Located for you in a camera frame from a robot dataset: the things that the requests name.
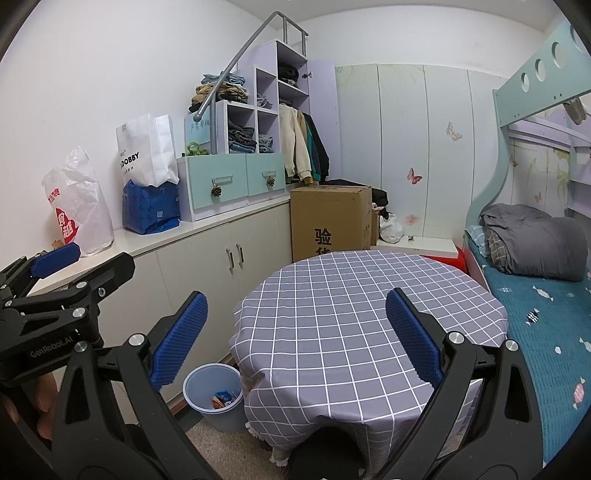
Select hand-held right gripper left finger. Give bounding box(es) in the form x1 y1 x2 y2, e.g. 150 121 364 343
50 291 218 480

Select teal paper sign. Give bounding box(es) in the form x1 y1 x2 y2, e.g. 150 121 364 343
185 113 218 155

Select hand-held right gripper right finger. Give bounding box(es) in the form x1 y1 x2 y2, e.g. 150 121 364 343
381 287 543 480

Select black cloth pile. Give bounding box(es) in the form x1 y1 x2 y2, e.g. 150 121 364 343
325 179 389 208

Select red plastic stool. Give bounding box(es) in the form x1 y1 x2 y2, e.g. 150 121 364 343
422 247 465 273

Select teal drawer unit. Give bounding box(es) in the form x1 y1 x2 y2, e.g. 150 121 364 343
177 152 287 222

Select folded denim clothes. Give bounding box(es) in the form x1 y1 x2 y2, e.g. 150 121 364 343
201 73 245 88

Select light blue plastic waste bin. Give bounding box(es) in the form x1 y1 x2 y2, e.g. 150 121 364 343
183 364 247 433

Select folded khaki clothes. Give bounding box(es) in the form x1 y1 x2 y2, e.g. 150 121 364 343
194 84 247 100

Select lilac stair shelf unit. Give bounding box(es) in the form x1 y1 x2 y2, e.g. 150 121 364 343
215 39 342 185

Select white plastic bag red print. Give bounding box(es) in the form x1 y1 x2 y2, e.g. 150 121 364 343
42 147 115 257

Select white wardrobe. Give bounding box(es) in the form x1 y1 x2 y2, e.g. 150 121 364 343
335 64 506 252

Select long white low cabinet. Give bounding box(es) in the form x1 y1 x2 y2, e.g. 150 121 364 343
28 196 294 416

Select grey metal handrail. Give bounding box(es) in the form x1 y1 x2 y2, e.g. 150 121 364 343
194 11 309 123

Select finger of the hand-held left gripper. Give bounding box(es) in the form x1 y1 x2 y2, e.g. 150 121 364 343
9 251 136 347
0 242 81 305

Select person's left hand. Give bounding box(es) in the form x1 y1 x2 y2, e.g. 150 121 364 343
0 371 61 444

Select folded black clothes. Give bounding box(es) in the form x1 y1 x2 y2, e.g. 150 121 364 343
188 95 250 114

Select stack of dark jeans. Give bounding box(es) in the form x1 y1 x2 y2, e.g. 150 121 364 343
228 121 257 154

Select white board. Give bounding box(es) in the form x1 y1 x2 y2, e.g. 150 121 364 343
376 235 459 258

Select teal bunk bed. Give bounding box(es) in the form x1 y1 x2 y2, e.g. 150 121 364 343
462 21 591 467

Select lilac wall shelf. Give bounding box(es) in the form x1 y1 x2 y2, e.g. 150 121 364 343
566 143 591 217

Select green hanging jacket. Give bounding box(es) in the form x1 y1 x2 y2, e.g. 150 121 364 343
302 111 319 181

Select grey quilt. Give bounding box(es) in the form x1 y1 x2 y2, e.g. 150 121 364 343
479 204 589 282

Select grey checked tablecloth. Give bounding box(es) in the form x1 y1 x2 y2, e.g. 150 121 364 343
229 250 509 467

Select white paper bag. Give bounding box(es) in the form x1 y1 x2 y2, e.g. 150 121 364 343
116 113 180 188

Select large cardboard box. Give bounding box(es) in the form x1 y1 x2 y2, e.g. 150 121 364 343
290 185 373 264

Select teal candy print bedsheet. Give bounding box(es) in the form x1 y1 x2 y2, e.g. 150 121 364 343
466 254 591 467

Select teal plaid pillow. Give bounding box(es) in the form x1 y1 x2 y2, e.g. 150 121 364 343
464 225 490 257

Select black hanging jacket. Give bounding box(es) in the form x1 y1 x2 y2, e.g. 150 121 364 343
307 113 331 182

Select blue bag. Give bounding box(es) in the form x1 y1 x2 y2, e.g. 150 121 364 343
122 180 182 235

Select small white plastic bag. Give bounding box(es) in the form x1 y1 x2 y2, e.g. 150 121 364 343
379 212 404 244

